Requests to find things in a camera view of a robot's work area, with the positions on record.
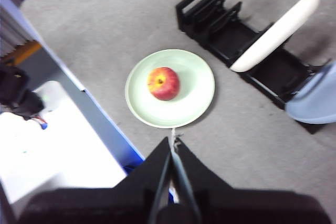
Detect blue table edge rail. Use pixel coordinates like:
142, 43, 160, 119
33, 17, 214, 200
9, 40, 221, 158
0, 0, 146, 176

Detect white plate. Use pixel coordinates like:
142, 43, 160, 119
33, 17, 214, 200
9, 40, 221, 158
230, 0, 321, 73

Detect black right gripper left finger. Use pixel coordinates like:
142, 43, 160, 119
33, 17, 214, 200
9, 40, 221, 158
18, 136, 173, 224

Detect red blue cable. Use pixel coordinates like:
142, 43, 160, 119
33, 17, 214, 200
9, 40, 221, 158
33, 115, 48, 130

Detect green plate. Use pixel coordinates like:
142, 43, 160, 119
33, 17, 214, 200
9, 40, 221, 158
124, 49, 216, 129

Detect orange metal bar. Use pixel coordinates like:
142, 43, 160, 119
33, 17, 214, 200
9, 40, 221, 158
0, 40, 43, 65

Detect white robot cart top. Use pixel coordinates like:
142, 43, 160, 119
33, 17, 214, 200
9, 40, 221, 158
0, 81, 127, 205

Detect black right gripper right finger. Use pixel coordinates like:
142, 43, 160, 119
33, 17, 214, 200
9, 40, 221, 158
172, 140, 333, 224

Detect red yellow apple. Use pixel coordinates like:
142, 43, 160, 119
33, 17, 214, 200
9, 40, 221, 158
146, 67, 181, 101

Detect black plate rack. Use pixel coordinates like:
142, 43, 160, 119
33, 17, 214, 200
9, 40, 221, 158
175, 0, 336, 135

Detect blue plate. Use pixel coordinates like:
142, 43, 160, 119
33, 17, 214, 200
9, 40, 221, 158
285, 61, 336, 125

